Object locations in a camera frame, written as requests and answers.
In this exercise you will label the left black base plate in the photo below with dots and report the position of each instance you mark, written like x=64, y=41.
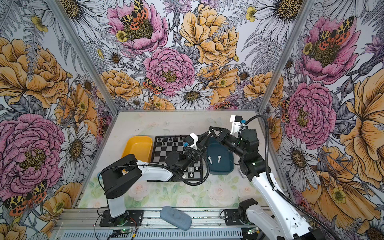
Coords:
x=131, y=218

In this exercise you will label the grey blue oval pouch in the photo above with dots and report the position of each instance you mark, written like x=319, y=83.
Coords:
x=176, y=218

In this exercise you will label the teal plastic tray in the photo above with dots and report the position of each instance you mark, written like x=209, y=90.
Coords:
x=215, y=149

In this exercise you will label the black white chessboard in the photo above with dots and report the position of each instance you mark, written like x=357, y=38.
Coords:
x=164, y=145

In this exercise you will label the aluminium front rail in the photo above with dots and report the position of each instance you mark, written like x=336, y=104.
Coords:
x=203, y=218

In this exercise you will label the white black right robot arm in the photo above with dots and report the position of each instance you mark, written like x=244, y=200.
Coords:
x=260, y=175

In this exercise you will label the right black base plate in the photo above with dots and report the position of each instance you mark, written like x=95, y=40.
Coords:
x=234, y=217

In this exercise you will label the yellow plastic tray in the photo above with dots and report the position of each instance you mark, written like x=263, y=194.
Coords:
x=141, y=147

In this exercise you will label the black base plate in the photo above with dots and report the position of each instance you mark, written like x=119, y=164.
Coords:
x=131, y=218
x=234, y=217

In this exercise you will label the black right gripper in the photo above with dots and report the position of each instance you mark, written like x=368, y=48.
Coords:
x=223, y=133

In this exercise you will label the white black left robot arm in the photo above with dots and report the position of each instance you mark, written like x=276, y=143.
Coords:
x=120, y=176

